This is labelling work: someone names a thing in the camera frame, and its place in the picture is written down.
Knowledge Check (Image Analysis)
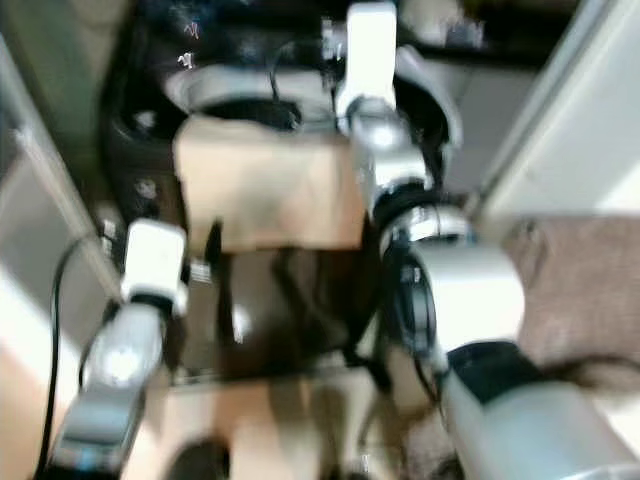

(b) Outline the beige cloth garment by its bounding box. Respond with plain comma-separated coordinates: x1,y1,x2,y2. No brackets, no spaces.
172,116,367,254

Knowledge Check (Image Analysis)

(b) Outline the grey frosted door panel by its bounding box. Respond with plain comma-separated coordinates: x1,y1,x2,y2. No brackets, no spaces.
0,60,121,421

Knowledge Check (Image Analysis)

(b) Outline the white cabinet side panel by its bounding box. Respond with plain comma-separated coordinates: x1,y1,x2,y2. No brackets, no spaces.
475,0,640,226

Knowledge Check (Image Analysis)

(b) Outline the brown floor rug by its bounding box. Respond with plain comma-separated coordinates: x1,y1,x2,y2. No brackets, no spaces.
500,217,640,397

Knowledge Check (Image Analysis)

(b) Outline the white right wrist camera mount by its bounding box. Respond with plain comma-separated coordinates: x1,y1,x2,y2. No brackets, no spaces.
334,0,402,113

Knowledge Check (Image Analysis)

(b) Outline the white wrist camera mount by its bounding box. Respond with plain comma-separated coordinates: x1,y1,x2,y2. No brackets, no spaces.
334,0,402,113
121,219,192,307

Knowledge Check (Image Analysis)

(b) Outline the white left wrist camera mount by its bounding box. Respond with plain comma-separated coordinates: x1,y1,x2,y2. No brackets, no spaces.
121,219,192,307

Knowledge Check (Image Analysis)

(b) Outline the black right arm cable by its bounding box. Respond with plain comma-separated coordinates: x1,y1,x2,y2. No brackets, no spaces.
267,38,347,127

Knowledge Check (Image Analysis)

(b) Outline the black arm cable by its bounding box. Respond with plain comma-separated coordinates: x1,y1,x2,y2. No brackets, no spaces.
34,234,103,480
267,38,347,127

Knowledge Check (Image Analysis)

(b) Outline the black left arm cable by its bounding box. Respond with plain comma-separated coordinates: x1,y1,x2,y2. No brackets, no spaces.
34,234,103,480

